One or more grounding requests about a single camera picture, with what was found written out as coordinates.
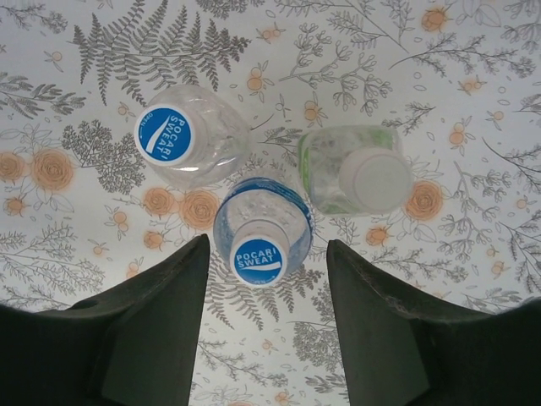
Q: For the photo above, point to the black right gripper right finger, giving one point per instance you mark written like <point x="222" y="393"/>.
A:
<point x="401" y="347"/>

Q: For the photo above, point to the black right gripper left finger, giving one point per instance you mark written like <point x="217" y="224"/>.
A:
<point x="148" y="338"/>

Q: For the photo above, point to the plain white bottle cap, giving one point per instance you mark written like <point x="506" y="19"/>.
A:
<point x="376" y="179"/>

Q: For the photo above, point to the green label plastic bottle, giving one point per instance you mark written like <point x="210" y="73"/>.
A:
<point x="313" y="169"/>

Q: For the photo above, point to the clear plastic bottle blue label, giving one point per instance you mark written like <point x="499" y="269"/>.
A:
<point x="220" y="135"/>

